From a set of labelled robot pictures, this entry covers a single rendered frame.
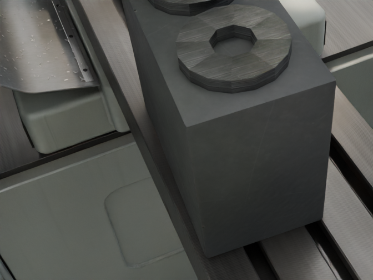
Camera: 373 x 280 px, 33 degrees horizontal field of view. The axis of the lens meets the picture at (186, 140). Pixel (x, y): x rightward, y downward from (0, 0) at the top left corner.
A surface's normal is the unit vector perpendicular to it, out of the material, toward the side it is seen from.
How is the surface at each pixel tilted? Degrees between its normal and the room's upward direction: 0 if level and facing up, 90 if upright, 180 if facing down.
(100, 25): 0
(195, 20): 0
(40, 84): 15
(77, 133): 90
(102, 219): 90
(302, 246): 0
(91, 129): 90
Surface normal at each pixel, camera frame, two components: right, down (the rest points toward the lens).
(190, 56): -0.11, -0.65
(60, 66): 0.15, -0.73
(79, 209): 0.36, 0.68
